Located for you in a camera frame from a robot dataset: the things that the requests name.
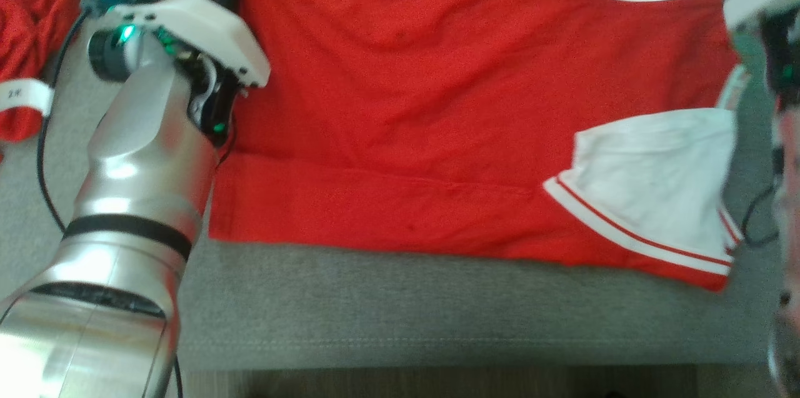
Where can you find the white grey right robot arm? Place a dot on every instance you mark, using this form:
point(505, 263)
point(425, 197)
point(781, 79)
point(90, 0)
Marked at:
point(789, 167)

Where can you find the grey fabric ottoman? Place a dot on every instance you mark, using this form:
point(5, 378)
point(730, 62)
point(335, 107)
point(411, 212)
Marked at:
point(437, 310)

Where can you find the red jersey with white trim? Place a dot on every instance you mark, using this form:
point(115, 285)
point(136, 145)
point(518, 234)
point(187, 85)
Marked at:
point(37, 17)
point(406, 104)

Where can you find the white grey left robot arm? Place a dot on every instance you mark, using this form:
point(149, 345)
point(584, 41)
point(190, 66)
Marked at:
point(144, 167)

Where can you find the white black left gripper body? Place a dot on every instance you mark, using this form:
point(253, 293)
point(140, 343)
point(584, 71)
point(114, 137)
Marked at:
point(206, 29)

